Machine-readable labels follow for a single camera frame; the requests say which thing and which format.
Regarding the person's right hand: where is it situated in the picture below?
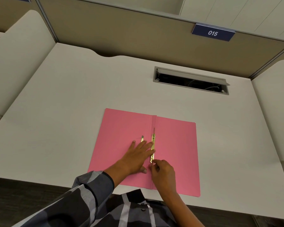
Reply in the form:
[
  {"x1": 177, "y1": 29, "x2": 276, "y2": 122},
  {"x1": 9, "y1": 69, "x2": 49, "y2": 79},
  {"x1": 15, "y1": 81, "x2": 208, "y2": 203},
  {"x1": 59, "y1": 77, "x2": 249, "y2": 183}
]
[{"x1": 148, "y1": 159, "x2": 178, "y2": 198}]

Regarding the person's left hand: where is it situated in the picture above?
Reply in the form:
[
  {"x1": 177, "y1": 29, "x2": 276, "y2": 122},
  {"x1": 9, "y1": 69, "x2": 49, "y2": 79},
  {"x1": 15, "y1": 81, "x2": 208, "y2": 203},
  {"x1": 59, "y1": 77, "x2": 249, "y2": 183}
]
[{"x1": 120, "y1": 140, "x2": 156, "y2": 176}]

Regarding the brass folder fastener bar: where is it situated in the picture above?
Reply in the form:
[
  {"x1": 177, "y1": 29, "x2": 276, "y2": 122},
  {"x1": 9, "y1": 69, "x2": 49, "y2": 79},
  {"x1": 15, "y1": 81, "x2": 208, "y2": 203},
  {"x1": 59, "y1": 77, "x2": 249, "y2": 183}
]
[{"x1": 150, "y1": 133, "x2": 156, "y2": 164}]

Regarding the pink paper file folder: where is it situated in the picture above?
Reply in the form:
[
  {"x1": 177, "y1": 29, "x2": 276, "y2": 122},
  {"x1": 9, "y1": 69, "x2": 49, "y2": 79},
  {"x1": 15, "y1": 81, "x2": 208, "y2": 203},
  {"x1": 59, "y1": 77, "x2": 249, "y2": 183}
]
[{"x1": 88, "y1": 108, "x2": 201, "y2": 197}]

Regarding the person's right forearm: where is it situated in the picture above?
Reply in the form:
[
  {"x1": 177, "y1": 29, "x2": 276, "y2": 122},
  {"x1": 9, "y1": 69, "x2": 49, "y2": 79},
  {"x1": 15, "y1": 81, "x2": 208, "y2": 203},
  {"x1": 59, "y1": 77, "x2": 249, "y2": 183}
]
[{"x1": 163, "y1": 192, "x2": 205, "y2": 227}]

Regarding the person's left forearm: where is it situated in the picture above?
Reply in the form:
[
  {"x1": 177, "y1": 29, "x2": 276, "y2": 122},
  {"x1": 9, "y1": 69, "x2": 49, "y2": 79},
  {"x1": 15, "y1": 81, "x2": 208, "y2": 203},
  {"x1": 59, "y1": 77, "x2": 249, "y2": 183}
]
[{"x1": 103, "y1": 160, "x2": 131, "y2": 188}]

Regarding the grey patterned shirt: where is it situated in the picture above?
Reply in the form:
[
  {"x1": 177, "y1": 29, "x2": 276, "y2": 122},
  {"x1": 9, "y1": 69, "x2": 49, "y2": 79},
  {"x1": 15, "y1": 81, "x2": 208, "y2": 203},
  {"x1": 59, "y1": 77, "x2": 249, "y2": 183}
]
[{"x1": 12, "y1": 171, "x2": 179, "y2": 227}]

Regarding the beige fabric partition panel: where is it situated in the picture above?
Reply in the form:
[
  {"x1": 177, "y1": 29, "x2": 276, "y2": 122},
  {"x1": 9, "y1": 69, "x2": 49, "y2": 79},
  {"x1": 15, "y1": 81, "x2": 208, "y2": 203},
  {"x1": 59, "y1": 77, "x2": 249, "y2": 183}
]
[
  {"x1": 37, "y1": 0, "x2": 284, "y2": 79},
  {"x1": 0, "y1": 0, "x2": 39, "y2": 33}
]

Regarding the white side divider panel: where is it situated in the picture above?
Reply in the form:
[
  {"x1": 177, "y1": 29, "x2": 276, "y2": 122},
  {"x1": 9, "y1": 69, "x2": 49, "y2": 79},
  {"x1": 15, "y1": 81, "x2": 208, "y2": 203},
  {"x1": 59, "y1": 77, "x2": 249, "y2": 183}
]
[
  {"x1": 0, "y1": 10, "x2": 56, "y2": 116},
  {"x1": 251, "y1": 60, "x2": 284, "y2": 161}
]

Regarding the grey desk cable port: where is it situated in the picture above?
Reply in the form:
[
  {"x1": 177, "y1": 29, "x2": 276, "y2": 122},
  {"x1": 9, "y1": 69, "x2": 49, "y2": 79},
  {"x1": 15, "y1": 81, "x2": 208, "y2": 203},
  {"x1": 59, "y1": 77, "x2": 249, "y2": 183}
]
[{"x1": 153, "y1": 66, "x2": 230, "y2": 95}]

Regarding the white cable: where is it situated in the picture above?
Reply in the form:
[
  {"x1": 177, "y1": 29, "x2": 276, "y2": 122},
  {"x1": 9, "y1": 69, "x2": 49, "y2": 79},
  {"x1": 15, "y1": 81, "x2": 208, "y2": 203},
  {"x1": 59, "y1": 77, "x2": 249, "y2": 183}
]
[{"x1": 203, "y1": 85, "x2": 222, "y2": 92}]

